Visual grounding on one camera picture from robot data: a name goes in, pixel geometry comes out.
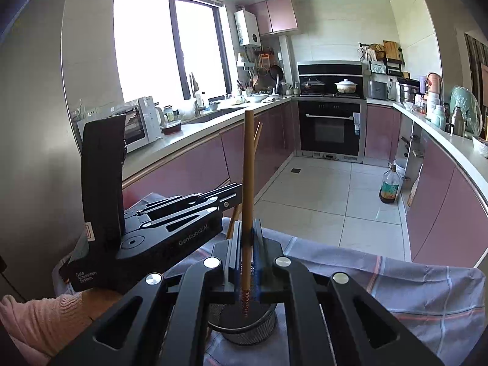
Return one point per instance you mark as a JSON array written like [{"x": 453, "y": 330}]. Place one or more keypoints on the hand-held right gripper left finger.
[{"x": 238, "y": 253}]

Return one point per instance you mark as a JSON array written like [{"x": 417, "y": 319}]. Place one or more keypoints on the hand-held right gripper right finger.
[{"x": 259, "y": 253}]

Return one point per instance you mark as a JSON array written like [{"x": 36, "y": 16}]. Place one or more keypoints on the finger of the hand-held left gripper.
[
  {"x": 228, "y": 190},
  {"x": 228, "y": 204}
]

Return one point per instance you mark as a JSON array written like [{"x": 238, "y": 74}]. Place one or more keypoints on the bamboo chopstick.
[
  {"x": 259, "y": 131},
  {"x": 248, "y": 160}
]

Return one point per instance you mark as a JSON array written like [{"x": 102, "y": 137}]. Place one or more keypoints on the black mesh utensil holder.
[{"x": 247, "y": 335}]

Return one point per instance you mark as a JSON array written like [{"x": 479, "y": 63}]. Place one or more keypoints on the person's left forearm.
[{"x": 38, "y": 320}]

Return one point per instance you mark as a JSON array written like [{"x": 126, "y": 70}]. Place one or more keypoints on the pink base cabinets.
[
  {"x": 438, "y": 206},
  {"x": 190, "y": 160}
]

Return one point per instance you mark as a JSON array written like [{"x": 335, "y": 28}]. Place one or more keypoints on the white microwave oven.
[{"x": 146, "y": 125}]

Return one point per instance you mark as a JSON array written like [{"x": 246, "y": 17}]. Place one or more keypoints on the dark red bowl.
[{"x": 171, "y": 127}]

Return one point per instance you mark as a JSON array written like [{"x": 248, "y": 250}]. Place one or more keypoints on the white bowl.
[{"x": 257, "y": 98}]

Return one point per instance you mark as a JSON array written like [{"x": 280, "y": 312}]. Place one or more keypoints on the chrome kitchen faucet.
[{"x": 195, "y": 95}]

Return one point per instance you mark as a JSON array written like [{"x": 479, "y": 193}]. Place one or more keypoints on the black built-in oven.
[{"x": 329, "y": 129}]

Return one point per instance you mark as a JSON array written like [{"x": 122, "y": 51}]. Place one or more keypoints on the hanging frying pan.
[{"x": 277, "y": 72}]

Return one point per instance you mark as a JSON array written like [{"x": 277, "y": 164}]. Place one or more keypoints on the kitchen window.
[{"x": 145, "y": 45}]

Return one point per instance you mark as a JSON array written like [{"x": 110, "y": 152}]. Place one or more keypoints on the black cooking pot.
[{"x": 312, "y": 85}]

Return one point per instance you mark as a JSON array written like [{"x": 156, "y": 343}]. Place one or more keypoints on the grey plaid cloth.
[{"x": 400, "y": 286}]

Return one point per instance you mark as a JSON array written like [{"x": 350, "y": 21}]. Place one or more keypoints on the large oil bottle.
[{"x": 389, "y": 188}]

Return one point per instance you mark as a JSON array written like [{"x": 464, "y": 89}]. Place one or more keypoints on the white casserole pot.
[{"x": 347, "y": 86}]

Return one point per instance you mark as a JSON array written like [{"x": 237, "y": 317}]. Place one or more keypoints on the black range hood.
[{"x": 329, "y": 69}]

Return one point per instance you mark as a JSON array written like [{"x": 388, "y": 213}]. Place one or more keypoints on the white bucket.
[{"x": 400, "y": 169}]

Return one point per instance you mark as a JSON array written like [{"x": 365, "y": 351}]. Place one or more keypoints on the white water heater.
[{"x": 247, "y": 26}]

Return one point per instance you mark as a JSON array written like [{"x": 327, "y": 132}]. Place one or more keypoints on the stainless steel pot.
[{"x": 408, "y": 92}]

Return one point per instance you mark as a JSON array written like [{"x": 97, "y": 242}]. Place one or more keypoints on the wooden cutting board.
[{"x": 391, "y": 49}]

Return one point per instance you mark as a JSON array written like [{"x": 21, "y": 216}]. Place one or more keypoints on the light blue bottle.
[{"x": 439, "y": 117}]

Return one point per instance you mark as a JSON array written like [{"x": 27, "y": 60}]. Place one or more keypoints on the pink jug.
[{"x": 434, "y": 83}]

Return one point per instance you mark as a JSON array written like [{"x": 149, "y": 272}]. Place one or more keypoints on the steel thermos bottle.
[{"x": 458, "y": 122}]

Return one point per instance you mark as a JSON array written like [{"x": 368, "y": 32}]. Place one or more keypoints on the mint green covered appliance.
[{"x": 467, "y": 103}]

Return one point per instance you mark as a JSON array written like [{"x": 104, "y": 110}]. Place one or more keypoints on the wooden slat partition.
[{"x": 476, "y": 68}]

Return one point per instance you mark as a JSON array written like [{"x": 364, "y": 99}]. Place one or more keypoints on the pink wall cabinet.
[{"x": 276, "y": 15}]

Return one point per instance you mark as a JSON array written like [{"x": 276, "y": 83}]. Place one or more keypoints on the black wall shelf rack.
[{"x": 383, "y": 64}]

